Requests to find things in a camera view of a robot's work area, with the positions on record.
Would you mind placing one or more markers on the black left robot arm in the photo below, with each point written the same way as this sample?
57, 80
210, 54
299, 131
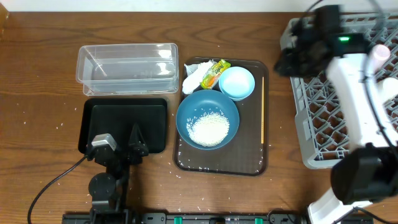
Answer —
109, 189

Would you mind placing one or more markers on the crumpled white tissue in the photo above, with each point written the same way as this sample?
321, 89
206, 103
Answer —
195, 74

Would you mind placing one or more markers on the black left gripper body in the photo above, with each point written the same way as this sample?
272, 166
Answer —
123, 152

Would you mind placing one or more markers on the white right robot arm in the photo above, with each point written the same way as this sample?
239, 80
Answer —
369, 173

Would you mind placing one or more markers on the clear plastic bin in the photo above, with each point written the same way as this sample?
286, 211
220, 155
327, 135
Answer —
128, 69

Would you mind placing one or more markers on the large dark blue bowl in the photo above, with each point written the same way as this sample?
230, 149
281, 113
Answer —
200, 104

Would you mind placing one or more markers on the pile of white rice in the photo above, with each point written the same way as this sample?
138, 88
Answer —
209, 129

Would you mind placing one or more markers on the white paper cup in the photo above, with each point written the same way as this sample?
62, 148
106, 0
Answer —
387, 89

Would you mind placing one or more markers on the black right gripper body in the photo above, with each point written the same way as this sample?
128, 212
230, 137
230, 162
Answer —
292, 58

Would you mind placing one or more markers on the pink small cup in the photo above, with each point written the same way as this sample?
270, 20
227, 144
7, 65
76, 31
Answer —
378, 56

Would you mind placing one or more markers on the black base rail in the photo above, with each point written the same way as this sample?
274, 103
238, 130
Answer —
161, 218

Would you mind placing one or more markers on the light blue small bowl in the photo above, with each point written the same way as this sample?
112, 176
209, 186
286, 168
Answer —
237, 83

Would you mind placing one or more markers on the black plastic bin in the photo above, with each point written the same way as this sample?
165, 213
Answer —
117, 116

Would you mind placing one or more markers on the right wooden chopstick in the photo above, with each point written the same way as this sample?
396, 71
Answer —
262, 111

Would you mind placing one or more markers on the green yellow snack wrapper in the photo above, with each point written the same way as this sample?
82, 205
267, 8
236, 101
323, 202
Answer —
213, 74

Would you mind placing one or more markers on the grey dishwasher rack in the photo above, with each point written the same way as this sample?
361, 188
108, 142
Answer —
320, 123

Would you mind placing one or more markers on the dark brown serving tray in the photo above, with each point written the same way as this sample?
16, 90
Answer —
244, 154

